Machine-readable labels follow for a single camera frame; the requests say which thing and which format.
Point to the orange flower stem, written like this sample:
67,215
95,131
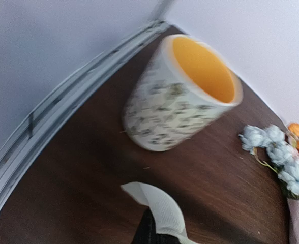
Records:
293,135

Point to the blue flower bunch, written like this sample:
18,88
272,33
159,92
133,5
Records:
271,149

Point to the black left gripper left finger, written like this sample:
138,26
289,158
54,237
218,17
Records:
146,230

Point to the cream ribbon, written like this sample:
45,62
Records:
167,214

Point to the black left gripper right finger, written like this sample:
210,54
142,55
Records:
166,239

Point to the patterned mug yellow inside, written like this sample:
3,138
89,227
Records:
185,87

